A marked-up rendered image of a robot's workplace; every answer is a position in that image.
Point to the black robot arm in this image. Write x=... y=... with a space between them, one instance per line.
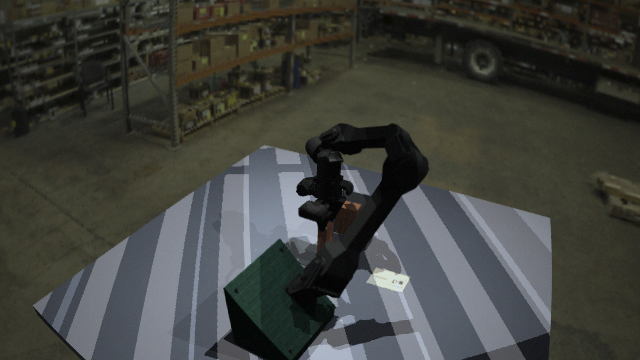
x=403 y=170

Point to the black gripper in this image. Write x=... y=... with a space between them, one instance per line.
x=329 y=200

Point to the brown box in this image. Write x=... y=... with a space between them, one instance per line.
x=326 y=235
x=353 y=211
x=342 y=216

